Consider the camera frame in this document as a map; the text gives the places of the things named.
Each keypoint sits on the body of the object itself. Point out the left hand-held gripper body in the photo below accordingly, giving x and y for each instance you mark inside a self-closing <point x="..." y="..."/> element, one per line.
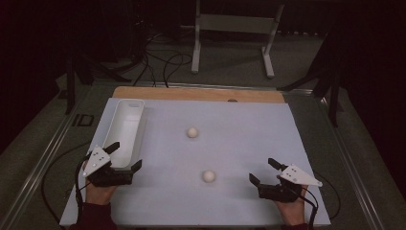
<point x="105" y="177"/>

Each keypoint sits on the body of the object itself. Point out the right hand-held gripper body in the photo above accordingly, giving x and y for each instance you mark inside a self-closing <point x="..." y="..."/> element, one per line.
<point x="277" y="191"/>

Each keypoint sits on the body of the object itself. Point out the white plastic bin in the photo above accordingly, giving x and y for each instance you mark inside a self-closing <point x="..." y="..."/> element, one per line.
<point x="126" y="127"/>

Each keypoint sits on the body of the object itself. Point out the white ball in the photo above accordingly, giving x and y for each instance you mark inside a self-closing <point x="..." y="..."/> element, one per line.
<point x="208" y="176"/>
<point x="192" y="132"/>

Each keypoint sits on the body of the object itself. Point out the person's left hand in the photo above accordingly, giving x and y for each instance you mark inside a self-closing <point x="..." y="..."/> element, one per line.
<point x="99" y="195"/>

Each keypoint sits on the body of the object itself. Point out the person's right hand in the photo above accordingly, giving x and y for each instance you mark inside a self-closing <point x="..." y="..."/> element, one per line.
<point x="293" y="212"/>

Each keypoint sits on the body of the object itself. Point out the white table board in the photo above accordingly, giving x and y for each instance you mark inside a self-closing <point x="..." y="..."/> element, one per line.
<point x="239" y="143"/>

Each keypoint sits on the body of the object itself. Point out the black stand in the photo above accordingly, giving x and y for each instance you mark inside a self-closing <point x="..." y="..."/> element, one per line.
<point x="333" y="105"/>
<point x="70" y="92"/>

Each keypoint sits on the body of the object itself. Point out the white metal stand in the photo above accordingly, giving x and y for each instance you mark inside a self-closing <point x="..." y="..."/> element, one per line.
<point x="236" y="24"/>

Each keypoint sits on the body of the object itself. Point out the metal floor rail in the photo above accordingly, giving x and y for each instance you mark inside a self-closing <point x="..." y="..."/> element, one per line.
<point x="351" y="172"/>
<point x="38" y="169"/>

